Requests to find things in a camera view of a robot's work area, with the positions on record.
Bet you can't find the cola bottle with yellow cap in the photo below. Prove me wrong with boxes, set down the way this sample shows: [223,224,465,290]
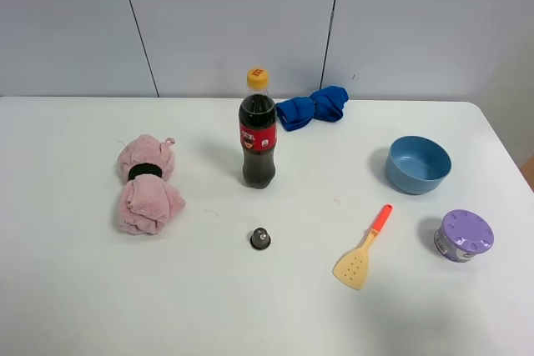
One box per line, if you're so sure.
[239,68,277,189]

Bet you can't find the blue knotted cloth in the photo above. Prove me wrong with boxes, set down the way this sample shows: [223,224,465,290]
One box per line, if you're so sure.
[276,86,349,132]

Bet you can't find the small dark coffee capsule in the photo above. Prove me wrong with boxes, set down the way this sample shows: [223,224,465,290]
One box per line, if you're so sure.
[249,228,271,251]

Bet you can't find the black hair band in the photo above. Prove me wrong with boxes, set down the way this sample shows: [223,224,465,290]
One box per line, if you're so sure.
[128,163,163,181]

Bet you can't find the pink rolled towel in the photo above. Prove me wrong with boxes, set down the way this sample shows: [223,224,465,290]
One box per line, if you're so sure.
[117,134,186,235]

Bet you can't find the blue bowl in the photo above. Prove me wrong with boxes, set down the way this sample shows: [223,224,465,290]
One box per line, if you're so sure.
[385,136,452,195]

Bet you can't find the purple lidded can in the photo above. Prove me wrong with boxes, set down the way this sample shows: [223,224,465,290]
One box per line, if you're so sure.
[434,209,494,263]

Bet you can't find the yellow spatula with orange handle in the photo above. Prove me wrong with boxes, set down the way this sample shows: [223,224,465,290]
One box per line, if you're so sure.
[332,204,393,290]

